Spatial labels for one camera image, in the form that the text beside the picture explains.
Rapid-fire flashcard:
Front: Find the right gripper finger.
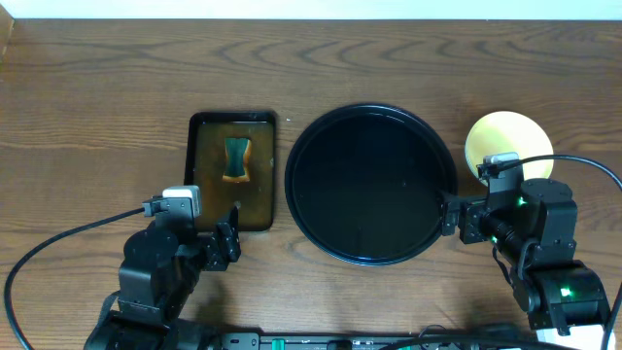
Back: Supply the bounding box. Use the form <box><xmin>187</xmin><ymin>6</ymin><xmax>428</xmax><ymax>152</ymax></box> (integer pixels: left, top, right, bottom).
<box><xmin>440</xmin><ymin>206</ymin><xmax>461</xmax><ymax>236</ymax></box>
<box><xmin>440</xmin><ymin>192</ymin><xmax>486</xmax><ymax>209</ymax></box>

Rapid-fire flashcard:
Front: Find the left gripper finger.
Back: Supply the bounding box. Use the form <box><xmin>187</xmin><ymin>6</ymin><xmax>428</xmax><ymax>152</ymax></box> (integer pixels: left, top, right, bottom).
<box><xmin>228</xmin><ymin>206</ymin><xmax>241</xmax><ymax>261</ymax></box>
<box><xmin>217</xmin><ymin>223</ymin><xmax>238</xmax><ymax>263</ymax></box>

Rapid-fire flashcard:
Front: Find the yellow plate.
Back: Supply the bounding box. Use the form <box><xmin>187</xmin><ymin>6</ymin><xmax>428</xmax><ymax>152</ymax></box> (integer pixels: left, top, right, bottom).
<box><xmin>465</xmin><ymin>111</ymin><xmax>554</xmax><ymax>179</ymax></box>

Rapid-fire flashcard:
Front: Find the orange green sponge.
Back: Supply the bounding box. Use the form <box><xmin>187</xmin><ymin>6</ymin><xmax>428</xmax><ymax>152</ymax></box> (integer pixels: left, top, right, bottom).
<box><xmin>223</xmin><ymin>138</ymin><xmax>252</xmax><ymax>183</ymax></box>

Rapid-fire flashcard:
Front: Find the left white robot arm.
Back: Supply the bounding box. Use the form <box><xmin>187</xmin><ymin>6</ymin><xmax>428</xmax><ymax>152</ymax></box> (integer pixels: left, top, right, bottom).
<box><xmin>85</xmin><ymin>199</ymin><xmax>241</xmax><ymax>350</ymax></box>

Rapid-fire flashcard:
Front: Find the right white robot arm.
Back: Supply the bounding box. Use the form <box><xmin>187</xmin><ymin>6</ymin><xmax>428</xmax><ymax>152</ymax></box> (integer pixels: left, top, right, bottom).
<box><xmin>440</xmin><ymin>178</ymin><xmax>619</xmax><ymax>349</ymax></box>

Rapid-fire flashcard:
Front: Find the round black tray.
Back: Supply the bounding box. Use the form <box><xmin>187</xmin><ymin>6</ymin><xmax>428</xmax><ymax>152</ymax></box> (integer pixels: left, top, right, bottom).
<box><xmin>285</xmin><ymin>104</ymin><xmax>458</xmax><ymax>266</ymax></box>

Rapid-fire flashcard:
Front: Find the rectangular black water tray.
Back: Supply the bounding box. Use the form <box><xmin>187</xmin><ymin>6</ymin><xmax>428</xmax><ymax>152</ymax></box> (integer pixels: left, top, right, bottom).
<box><xmin>184</xmin><ymin>110</ymin><xmax>276</xmax><ymax>231</ymax></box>

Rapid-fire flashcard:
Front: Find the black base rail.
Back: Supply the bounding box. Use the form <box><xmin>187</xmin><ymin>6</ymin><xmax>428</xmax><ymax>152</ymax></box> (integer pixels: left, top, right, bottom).
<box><xmin>208</xmin><ymin>325</ymin><xmax>563</xmax><ymax>350</ymax></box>

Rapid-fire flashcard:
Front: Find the right black cable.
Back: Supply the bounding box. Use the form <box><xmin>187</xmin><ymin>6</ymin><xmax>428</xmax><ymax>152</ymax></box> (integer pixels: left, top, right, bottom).
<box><xmin>500</xmin><ymin>154</ymin><xmax>622</xmax><ymax>350</ymax></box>

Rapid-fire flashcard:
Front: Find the black cable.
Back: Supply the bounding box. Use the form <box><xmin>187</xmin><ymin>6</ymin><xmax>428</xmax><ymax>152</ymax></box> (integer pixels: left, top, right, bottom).
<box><xmin>500</xmin><ymin>154</ymin><xmax>622</xmax><ymax>350</ymax></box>
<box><xmin>3</xmin><ymin>206</ymin><xmax>147</xmax><ymax>350</ymax></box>

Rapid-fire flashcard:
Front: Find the left black cable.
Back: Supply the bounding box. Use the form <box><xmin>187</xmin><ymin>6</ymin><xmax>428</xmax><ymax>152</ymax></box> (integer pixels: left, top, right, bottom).
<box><xmin>3</xmin><ymin>206</ymin><xmax>147</xmax><ymax>350</ymax></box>

